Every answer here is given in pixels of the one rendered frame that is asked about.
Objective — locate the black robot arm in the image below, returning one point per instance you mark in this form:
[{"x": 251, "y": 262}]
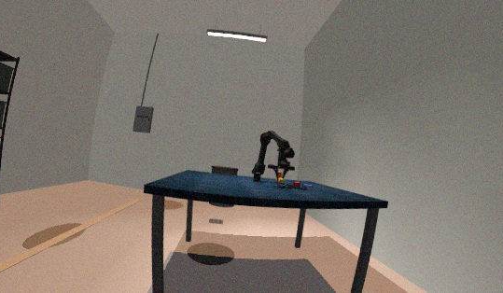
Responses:
[{"x": 284, "y": 152}]

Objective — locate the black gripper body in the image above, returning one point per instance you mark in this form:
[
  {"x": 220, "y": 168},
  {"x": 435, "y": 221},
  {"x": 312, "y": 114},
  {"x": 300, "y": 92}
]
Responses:
[{"x": 270, "y": 166}]

